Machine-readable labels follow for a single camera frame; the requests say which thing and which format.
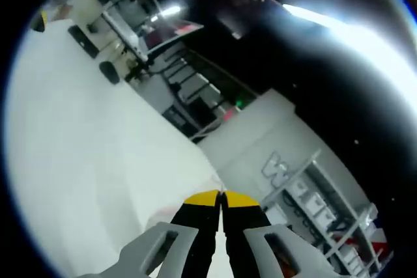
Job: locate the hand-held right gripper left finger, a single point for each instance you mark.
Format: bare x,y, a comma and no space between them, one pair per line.
192,219

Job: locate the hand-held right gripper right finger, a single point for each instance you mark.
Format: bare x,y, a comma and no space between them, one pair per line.
247,219

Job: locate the grey shelf unit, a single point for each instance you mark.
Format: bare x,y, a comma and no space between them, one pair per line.
294,174

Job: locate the row of white storage boxes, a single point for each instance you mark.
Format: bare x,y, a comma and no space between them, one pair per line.
317,206

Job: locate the green indicator light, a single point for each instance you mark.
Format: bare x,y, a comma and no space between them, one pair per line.
239,103

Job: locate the computer monitor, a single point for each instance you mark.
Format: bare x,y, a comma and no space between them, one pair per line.
182,30

